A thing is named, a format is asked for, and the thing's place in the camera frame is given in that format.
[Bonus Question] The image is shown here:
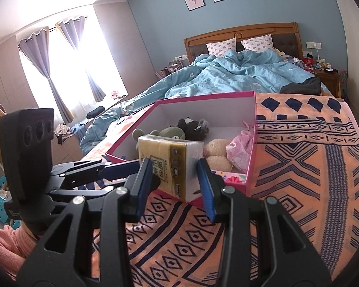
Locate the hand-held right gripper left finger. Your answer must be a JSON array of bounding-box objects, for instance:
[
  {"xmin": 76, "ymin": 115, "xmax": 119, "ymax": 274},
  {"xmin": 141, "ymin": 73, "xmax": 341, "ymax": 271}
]
[{"xmin": 16, "ymin": 157, "xmax": 160, "ymax": 287}]

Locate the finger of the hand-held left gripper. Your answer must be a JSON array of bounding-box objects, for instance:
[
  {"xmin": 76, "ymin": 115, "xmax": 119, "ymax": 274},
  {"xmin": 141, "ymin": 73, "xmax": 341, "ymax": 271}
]
[
  {"xmin": 49, "ymin": 159, "xmax": 141, "ymax": 186},
  {"xmin": 46, "ymin": 185, "xmax": 120, "ymax": 206}
]

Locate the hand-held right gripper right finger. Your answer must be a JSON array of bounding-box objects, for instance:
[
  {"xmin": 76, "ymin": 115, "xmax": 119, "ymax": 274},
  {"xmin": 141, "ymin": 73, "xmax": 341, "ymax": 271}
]
[{"xmin": 197, "ymin": 158, "xmax": 332, "ymax": 287}]

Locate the yellow tissue pack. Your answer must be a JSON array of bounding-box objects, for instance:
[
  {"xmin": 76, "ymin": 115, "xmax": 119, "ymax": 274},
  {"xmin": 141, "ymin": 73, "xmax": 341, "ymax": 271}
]
[{"xmin": 137, "ymin": 135, "xmax": 204, "ymax": 203}]

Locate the cream plush toy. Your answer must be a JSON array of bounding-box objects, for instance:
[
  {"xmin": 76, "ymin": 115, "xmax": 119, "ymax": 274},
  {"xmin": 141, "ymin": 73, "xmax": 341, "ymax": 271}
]
[{"xmin": 203, "ymin": 138, "xmax": 234, "ymax": 172}]

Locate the pink drawstring pouch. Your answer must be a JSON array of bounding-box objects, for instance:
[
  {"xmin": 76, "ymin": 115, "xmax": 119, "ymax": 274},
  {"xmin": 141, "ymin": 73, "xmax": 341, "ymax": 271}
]
[{"xmin": 226, "ymin": 120, "xmax": 255, "ymax": 174}]

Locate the green frog plush toy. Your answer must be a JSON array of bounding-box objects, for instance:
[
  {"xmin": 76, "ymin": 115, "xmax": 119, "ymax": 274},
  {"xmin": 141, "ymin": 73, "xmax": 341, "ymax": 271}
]
[{"xmin": 132, "ymin": 126, "xmax": 186, "ymax": 144}]

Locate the dark plush toy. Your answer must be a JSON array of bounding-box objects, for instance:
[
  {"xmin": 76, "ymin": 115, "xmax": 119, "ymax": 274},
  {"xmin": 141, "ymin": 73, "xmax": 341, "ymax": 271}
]
[{"xmin": 176, "ymin": 117, "xmax": 210, "ymax": 142}]

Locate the pink cardboard box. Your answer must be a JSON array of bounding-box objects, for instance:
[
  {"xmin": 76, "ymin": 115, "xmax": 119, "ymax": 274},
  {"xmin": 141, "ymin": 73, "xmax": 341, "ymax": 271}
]
[{"xmin": 105, "ymin": 91, "xmax": 258, "ymax": 209}]

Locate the person's left forearm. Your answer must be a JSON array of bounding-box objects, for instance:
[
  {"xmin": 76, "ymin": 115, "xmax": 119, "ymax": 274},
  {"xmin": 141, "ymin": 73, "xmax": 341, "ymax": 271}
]
[{"xmin": 0, "ymin": 223, "xmax": 38, "ymax": 260}]

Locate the crumpled patterned cloth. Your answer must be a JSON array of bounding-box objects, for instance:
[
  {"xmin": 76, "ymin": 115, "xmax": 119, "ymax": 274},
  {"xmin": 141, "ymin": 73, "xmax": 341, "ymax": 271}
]
[{"xmin": 54, "ymin": 122, "xmax": 74, "ymax": 144}]

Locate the blue plastic basket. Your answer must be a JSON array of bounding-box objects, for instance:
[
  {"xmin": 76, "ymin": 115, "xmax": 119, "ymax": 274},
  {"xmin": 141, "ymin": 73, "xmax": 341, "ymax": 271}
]
[{"xmin": 0, "ymin": 176, "xmax": 21, "ymax": 229}]

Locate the black pouch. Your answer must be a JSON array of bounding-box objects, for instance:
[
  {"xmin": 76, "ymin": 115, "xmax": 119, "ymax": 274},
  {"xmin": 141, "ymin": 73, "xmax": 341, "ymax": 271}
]
[{"xmin": 87, "ymin": 106, "xmax": 106, "ymax": 119}]

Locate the orange patterned blanket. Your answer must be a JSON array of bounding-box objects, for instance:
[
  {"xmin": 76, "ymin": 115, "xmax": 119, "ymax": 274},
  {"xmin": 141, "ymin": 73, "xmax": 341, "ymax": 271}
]
[{"xmin": 90, "ymin": 91, "xmax": 359, "ymax": 287}]

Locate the purple curtain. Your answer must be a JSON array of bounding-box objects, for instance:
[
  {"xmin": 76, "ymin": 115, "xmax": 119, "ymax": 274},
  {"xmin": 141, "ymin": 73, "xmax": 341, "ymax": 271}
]
[
  {"xmin": 57, "ymin": 16, "xmax": 107, "ymax": 104},
  {"xmin": 19, "ymin": 27, "xmax": 74, "ymax": 123}
]

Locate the cluster of toiletry bottles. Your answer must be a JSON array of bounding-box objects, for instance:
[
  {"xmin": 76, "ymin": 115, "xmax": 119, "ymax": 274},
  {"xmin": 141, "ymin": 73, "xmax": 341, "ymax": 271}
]
[{"xmin": 156, "ymin": 61, "xmax": 183, "ymax": 78}]

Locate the light blue duvet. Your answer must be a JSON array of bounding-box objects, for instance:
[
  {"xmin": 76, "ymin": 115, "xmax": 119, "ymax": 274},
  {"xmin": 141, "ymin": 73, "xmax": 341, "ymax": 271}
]
[{"xmin": 79, "ymin": 49, "xmax": 330, "ymax": 156}]

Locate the black cloth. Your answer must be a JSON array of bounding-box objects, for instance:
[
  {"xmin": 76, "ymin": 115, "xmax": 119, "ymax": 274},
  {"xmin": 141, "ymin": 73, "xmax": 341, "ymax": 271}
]
[{"xmin": 280, "ymin": 77, "xmax": 322, "ymax": 95}]

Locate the white patterned pillow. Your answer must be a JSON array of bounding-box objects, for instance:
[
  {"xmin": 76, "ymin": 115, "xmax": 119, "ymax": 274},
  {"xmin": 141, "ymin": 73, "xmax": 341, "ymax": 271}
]
[
  {"xmin": 206, "ymin": 38, "xmax": 237, "ymax": 57},
  {"xmin": 240, "ymin": 34, "xmax": 273, "ymax": 52}
]

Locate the wooden headboard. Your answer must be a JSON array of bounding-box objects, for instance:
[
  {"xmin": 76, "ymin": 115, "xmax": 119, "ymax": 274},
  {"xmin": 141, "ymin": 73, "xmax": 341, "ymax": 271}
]
[{"xmin": 183, "ymin": 22, "xmax": 304, "ymax": 63}]

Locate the wooden nightstand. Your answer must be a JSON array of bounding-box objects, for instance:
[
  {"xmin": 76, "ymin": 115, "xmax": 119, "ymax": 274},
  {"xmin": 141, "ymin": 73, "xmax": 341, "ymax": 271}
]
[{"xmin": 313, "ymin": 66, "xmax": 342, "ymax": 99}]

